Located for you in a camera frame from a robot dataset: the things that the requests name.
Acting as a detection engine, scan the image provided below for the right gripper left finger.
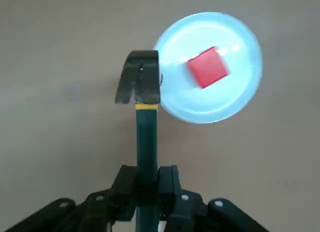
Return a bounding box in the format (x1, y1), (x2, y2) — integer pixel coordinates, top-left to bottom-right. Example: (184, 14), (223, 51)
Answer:
(0, 164), (138, 232)

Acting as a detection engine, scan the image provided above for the green yellow claw hammer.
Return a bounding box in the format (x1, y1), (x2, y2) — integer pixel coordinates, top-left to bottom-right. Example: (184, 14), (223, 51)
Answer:
(114, 49), (163, 232)

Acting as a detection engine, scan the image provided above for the red wooden cube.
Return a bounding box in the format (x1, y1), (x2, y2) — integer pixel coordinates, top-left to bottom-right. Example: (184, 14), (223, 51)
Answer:
(186, 45), (231, 90)

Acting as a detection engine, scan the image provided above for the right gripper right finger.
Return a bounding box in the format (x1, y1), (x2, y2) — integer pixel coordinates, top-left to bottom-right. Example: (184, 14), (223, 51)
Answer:
(157, 164), (271, 232)

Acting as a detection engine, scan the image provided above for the pale blue round plate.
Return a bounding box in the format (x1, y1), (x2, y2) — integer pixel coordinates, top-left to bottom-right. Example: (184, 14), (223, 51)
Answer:
(152, 11), (263, 125)

